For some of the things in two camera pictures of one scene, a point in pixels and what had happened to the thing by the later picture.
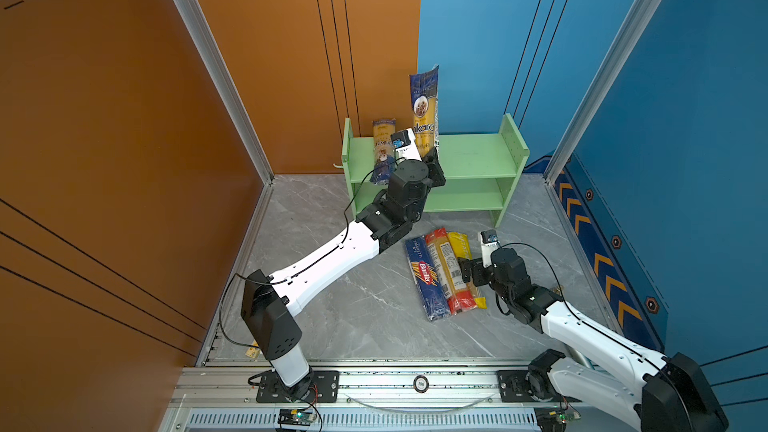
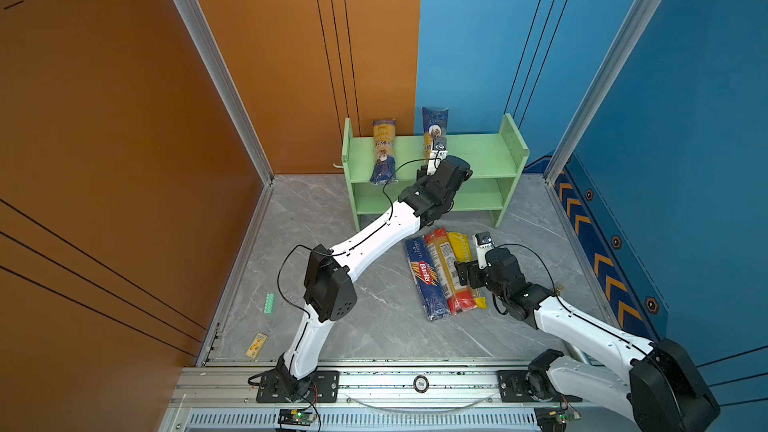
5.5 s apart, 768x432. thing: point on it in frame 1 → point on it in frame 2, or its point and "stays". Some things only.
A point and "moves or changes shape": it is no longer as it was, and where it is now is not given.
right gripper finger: (474, 270) stays
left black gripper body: (424, 184) → (420, 180)
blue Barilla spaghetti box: (435, 301) stays
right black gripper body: (500, 289) stays
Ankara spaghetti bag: (426, 107) moves or changes shape
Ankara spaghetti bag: (384, 152) stays
